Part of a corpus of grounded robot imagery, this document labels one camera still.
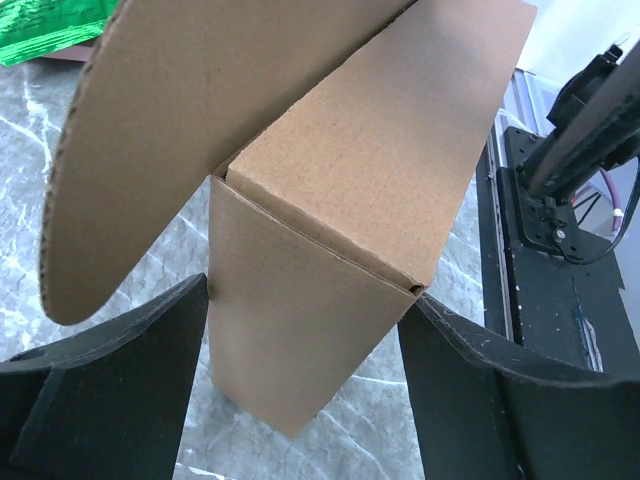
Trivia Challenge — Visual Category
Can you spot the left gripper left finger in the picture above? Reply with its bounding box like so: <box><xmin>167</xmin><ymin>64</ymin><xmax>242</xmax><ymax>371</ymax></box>
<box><xmin>1</xmin><ymin>274</ymin><xmax>208</xmax><ymax>479</ymax></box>

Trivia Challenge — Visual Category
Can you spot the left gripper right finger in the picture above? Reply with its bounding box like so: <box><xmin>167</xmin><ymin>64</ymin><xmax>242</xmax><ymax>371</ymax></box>
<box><xmin>398</xmin><ymin>298</ymin><xmax>639</xmax><ymax>479</ymax></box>

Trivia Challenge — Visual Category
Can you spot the brown cardboard box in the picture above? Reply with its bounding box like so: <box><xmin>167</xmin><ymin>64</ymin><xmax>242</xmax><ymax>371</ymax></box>
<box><xmin>40</xmin><ymin>1</ymin><xmax>536</xmax><ymax>437</ymax></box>

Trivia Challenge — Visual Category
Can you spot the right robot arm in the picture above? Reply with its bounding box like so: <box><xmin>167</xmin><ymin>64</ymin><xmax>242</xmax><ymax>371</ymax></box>
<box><xmin>520</xmin><ymin>45</ymin><xmax>639</xmax><ymax>200</ymax></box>

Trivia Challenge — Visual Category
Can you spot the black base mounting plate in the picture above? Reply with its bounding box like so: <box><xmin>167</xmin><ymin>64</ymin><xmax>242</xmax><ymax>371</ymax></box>
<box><xmin>476</xmin><ymin>125</ymin><xmax>639</xmax><ymax>378</ymax></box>

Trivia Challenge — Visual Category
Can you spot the pink three-tier shelf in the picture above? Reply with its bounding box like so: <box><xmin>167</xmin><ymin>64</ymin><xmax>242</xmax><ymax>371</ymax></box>
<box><xmin>43</xmin><ymin>41</ymin><xmax>95</xmax><ymax>62</ymax></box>

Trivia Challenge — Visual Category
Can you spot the green chips bag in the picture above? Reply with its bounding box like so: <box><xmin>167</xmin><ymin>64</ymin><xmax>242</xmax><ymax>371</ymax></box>
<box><xmin>1</xmin><ymin>0</ymin><xmax>118</xmax><ymax>66</ymax></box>

